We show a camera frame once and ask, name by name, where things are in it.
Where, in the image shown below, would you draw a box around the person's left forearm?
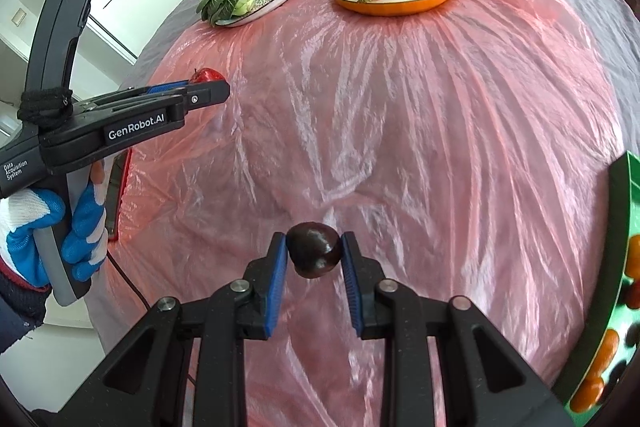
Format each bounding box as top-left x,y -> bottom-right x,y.
0,257 -> 53,353

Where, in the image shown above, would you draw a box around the phone in red case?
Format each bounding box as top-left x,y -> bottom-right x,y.
105,147 -> 133,242

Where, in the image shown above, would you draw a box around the red apple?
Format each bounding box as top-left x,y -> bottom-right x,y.
189,67 -> 226,84

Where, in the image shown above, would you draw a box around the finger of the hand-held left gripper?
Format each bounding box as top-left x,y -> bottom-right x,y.
74,81 -> 232,114
95,79 -> 193,102

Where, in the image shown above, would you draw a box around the black elastic band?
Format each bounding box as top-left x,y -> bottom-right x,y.
17,88 -> 73,128

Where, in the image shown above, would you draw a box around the pink plastic sheet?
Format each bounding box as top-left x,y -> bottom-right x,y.
102,0 -> 626,427

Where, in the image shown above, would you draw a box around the person's left hand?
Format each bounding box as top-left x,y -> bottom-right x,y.
0,181 -> 109,288

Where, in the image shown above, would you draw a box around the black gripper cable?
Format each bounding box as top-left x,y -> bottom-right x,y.
105,252 -> 196,388

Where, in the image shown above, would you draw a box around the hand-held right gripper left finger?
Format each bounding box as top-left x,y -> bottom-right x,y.
62,231 -> 288,427

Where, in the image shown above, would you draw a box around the green tray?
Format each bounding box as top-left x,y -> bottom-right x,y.
552,151 -> 640,418

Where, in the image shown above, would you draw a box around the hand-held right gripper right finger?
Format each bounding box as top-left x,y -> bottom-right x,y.
341,231 -> 576,427

